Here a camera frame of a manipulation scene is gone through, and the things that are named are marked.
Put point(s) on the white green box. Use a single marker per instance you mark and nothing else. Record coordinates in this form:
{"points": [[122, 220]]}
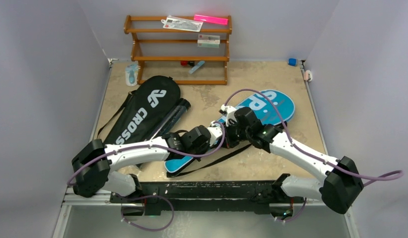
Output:
{"points": [[208, 41]]}

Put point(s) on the small blue cube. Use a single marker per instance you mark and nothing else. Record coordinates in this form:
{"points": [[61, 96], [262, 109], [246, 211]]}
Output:
{"points": [[292, 62]]}

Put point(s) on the black shuttlecock tube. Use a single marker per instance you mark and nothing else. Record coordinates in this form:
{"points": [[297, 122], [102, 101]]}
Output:
{"points": [[171, 118]]}

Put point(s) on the red black small object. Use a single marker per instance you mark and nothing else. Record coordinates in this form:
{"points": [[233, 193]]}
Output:
{"points": [[187, 63]]}

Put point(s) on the black Crossway racket bag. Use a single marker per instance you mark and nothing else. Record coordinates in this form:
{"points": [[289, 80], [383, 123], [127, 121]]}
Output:
{"points": [[143, 110]]}

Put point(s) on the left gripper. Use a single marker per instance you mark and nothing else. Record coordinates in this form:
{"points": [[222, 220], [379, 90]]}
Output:
{"points": [[206, 147]]}

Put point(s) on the blue racket bag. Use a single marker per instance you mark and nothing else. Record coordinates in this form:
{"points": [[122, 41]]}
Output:
{"points": [[269, 107]]}

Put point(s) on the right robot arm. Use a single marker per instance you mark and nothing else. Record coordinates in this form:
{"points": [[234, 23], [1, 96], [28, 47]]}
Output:
{"points": [[315, 170]]}

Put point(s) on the pink bar on shelf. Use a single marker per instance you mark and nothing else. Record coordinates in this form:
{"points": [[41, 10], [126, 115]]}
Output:
{"points": [[211, 19]]}

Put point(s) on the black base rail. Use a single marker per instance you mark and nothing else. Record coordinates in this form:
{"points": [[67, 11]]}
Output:
{"points": [[231, 196]]}

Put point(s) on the wooden shelf rack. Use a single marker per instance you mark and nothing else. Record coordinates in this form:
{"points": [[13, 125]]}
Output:
{"points": [[151, 42]]}

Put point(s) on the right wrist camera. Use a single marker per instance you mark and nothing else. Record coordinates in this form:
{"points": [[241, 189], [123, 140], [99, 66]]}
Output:
{"points": [[229, 113]]}

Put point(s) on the small pink white object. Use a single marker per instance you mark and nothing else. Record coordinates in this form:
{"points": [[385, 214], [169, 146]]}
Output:
{"points": [[307, 76]]}

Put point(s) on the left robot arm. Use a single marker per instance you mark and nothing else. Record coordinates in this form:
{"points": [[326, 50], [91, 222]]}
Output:
{"points": [[96, 165]]}

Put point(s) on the light blue packaged item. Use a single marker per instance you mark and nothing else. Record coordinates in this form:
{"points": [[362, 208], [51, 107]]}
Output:
{"points": [[131, 72]]}

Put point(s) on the light blue strip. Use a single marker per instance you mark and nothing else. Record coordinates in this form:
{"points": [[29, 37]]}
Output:
{"points": [[195, 65]]}

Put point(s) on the white blister package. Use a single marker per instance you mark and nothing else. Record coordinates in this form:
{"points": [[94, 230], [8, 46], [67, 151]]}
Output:
{"points": [[176, 23]]}

